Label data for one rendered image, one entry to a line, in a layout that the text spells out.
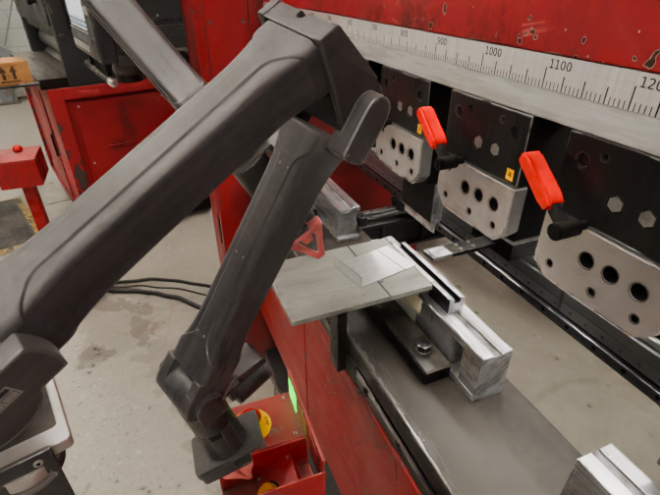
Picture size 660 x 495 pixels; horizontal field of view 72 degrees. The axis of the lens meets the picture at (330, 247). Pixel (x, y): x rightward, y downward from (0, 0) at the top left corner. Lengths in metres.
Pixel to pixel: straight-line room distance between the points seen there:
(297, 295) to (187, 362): 0.28
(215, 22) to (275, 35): 1.10
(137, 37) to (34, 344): 0.47
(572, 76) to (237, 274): 0.39
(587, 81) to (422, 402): 0.52
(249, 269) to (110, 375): 1.77
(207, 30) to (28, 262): 1.20
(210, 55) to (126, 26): 0.79
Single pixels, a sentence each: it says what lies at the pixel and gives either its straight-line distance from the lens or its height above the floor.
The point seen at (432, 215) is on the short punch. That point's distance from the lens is 0.80.
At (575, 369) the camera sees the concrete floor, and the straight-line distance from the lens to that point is 2.29.
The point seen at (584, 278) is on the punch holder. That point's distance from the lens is 0.54.
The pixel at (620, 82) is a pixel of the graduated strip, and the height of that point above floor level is 1.39.
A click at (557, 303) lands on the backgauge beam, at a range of 0.97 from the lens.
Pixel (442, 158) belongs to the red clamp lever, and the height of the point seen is 1.26.
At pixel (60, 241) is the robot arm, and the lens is 0.36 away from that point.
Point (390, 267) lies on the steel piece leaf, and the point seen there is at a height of 1.00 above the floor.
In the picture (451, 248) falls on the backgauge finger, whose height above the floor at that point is 1.00.
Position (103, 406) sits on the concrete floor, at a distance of 2.11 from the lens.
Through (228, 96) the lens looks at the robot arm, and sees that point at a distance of 0.37.
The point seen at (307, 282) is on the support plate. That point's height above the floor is 1.00.
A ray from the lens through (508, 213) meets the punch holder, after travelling 0.59.
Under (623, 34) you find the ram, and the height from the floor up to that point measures 1.43.
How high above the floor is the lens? 1.47
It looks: 31 degrees down
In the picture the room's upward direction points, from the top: straight up
